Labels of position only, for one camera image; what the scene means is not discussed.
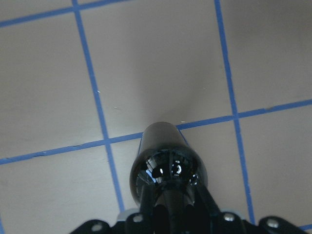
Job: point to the dark wine bottle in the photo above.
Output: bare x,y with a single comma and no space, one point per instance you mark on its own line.
167,161

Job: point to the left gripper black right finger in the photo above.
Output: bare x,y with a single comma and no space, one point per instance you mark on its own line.
205,202

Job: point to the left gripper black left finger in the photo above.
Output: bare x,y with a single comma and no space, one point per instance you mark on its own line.
147,202

